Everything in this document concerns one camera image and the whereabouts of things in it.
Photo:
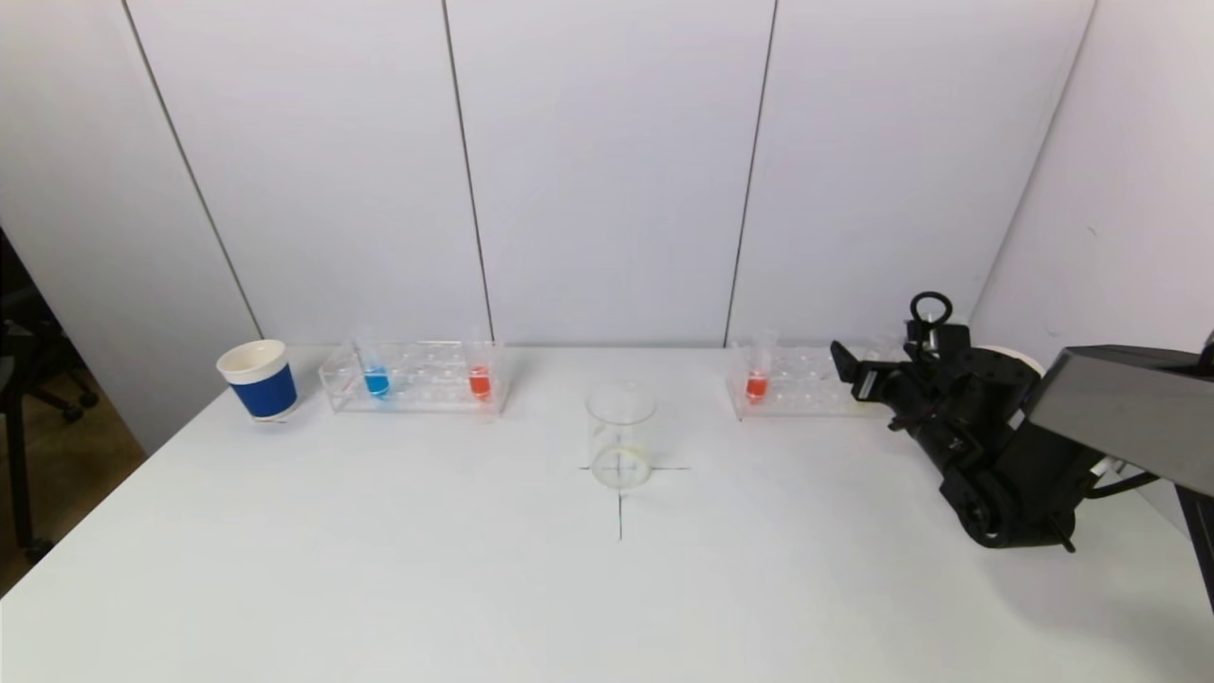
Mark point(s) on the test tube with red pigment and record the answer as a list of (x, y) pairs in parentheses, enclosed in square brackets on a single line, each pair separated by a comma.
[(480, 382), (756, 386)]

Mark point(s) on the test tube with blue pigment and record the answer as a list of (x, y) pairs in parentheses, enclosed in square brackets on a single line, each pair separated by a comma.
[(377, 382)]

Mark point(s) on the black metal stand leg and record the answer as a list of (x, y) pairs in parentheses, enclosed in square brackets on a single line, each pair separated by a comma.
[(19, 455)]

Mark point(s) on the clear glass beaker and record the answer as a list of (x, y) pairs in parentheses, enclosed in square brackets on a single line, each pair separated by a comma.
[(621, 446)]

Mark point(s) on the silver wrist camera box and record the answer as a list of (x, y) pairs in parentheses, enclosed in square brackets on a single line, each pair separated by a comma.
[(948, 340)]

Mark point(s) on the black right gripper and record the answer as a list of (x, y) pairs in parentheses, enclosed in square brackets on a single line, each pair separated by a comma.
[(865, 381)]

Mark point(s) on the blue white paper cup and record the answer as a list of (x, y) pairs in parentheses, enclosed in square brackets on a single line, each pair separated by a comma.
[(1029, 359), (266, 389)]

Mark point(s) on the clear acrylic test tube rack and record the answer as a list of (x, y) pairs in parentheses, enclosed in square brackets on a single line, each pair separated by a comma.
[(427, 394), (801, 394)]

